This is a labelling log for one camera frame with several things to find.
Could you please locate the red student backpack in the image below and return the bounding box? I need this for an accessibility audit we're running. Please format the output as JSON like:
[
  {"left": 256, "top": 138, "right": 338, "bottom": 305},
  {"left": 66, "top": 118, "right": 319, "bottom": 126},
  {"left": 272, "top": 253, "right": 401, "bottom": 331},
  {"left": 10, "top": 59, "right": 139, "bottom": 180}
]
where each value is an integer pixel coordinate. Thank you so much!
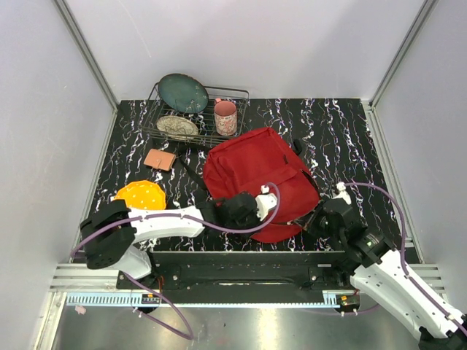
[{"left": 177, "top": 126, "right": 322, "bottom": 244}]

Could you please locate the dark wire dish rack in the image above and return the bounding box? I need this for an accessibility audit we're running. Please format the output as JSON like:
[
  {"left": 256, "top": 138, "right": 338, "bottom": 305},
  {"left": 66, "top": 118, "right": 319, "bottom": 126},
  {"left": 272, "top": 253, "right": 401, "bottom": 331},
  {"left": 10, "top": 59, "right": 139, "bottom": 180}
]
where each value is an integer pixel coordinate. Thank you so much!
[{"left": 141, "top": 84, "right": 250, "bottom": 147}]

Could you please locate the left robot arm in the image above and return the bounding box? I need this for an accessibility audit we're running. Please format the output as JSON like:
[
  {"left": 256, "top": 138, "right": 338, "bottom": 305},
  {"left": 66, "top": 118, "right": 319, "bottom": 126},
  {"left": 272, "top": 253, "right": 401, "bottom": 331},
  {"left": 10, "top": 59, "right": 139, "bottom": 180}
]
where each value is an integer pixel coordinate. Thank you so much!
[{"left": 79, "top": 192, "right": 277, "bottom": 289}]

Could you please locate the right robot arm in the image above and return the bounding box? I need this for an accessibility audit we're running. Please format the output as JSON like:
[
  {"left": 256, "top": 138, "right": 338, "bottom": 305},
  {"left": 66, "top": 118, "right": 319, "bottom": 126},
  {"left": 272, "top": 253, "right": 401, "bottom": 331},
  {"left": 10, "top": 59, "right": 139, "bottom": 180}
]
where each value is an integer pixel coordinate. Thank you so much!
[{"left": 312, "top": 198, "right": 466, "bottom": 349}]

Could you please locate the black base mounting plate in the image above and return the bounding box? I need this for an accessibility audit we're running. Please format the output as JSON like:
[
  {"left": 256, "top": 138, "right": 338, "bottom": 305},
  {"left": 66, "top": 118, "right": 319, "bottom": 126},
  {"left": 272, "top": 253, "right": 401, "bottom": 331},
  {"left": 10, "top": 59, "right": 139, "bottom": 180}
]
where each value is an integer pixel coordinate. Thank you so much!
[{"left": 139, "top": 251, "right": 361, "bottom": 291}]

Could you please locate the pink leather wallet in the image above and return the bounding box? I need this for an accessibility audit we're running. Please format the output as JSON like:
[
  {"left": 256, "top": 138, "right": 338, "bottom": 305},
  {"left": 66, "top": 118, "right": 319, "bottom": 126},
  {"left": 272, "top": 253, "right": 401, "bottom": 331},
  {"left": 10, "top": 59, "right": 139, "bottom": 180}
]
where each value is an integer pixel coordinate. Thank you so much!
[{"left": 144, "top": 149, "right": 176, "bottom": 171}]

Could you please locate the orange yellow plate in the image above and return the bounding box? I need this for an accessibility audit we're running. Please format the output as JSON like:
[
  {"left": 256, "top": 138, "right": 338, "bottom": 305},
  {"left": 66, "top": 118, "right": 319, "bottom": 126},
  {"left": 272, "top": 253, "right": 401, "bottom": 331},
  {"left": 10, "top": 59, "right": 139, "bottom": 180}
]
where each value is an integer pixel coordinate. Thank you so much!
[{"left": 113, "top": 180, "right": 166, "bottom": 210}]

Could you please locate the pink patterned mug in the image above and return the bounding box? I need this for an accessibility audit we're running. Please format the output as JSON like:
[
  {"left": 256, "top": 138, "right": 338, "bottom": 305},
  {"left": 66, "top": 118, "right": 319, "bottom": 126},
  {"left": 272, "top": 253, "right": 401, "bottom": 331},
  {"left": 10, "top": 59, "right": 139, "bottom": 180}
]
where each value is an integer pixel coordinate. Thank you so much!
[{"left": 214, "top": 98, "right": 237, "bottom": 136}]

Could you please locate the beige patterned plate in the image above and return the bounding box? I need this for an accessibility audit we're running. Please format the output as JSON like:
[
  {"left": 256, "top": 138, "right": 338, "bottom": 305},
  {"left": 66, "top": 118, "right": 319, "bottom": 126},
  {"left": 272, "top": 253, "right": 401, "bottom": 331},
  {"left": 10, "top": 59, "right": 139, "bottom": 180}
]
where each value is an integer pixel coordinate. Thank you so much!
[{"left": 156, "top": 115, "right": 199, "bottom": 141}]

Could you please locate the teal round plate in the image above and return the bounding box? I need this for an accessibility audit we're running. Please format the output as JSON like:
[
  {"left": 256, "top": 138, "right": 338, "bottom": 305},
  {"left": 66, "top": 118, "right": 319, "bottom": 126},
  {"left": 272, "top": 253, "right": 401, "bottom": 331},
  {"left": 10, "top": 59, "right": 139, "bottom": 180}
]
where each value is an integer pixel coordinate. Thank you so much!
[{"left": 158, "top": 73, "right": 209, "bottom": 114}]

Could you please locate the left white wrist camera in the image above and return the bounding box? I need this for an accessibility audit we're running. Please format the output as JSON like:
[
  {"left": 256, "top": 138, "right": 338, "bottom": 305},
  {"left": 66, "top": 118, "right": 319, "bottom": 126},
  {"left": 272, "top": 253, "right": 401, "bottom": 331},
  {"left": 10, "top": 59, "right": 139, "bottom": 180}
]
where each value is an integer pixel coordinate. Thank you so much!
[{"left": 255, "top": 185, "right": 279, "bottom": 222}]

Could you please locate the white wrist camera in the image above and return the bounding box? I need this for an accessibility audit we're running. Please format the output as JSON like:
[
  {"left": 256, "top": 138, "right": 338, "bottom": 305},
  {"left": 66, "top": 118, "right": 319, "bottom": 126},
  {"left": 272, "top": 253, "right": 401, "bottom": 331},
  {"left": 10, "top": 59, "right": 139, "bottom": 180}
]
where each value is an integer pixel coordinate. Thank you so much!
[
  {"left": 255, "top": 185, "right": 279, "bottom": 222},
  {"left": 333, "top": 182, "right": 352, "bottom": 205}
]

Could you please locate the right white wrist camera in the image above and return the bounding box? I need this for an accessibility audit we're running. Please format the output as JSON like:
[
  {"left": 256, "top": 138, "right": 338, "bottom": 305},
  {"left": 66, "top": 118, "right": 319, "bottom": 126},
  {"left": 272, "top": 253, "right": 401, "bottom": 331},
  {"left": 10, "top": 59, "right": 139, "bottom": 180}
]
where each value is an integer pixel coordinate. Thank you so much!
[{"left": 333, "top": 182, "right": 352, "bottom": 205}]

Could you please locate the aluminium frame rail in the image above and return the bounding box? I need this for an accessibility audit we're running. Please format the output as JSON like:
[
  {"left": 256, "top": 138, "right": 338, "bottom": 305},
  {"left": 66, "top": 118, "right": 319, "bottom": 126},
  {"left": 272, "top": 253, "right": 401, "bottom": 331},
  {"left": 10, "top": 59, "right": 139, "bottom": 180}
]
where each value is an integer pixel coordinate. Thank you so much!
[{"left": 49, "top": 264, "right": 448, "bottom": 307}]

